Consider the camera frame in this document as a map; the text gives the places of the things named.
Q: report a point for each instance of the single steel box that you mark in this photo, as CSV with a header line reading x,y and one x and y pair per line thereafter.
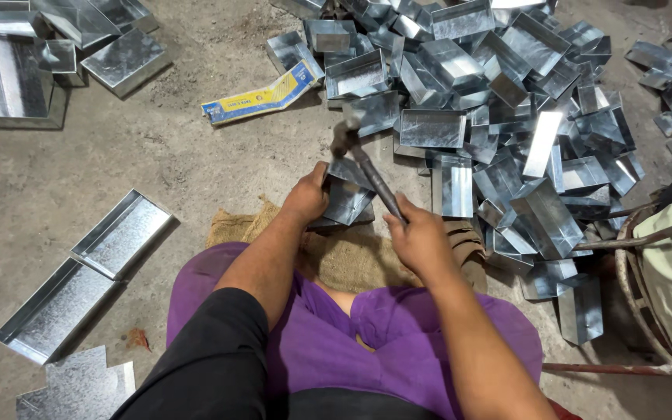
x,y
345,195

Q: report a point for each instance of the rusty iron hammer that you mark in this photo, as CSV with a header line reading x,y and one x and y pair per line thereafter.
x,y
371,175

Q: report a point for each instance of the black shirt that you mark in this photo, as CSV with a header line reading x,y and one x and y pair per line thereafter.
x,y
207,361

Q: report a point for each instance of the flat notched galvanized sheet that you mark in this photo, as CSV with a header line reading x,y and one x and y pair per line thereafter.
x,y
76,388

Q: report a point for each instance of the person's left fingers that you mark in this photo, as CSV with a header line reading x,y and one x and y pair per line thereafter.
x,y
321,174

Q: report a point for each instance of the person's left hand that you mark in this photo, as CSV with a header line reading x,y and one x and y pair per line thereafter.
x,y
304,198

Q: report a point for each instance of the round metal frame stool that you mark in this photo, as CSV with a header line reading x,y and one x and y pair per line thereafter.
x,y
627,274

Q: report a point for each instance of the person's right fingers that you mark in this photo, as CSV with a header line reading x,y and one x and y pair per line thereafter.
x,y
398,213

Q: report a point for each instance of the brown burlap sack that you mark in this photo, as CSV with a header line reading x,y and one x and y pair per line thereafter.
x,y
347,256

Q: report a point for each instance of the long galvanized tray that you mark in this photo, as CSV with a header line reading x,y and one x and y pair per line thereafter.
x,y
53,312
121,232

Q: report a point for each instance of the yellow and blue carton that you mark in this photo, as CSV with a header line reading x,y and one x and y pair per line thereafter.
x,y
260,96

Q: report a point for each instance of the large heap of galvanized boxes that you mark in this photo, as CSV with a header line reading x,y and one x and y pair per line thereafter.
x,y
487,116

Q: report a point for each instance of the person's right hand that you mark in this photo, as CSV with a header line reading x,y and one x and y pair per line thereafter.
x,y
423,242

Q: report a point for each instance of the pile of wide galvanized trays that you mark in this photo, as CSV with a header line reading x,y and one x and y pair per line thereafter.
x,y
32,58

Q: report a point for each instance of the orange scrap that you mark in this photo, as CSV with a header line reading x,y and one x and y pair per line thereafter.
x,y
138,339

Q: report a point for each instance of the rusty metal rod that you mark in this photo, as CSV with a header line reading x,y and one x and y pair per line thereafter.
x,y
616,369

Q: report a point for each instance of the purple trousers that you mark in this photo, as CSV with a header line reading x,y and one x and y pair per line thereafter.
x,y
394,344

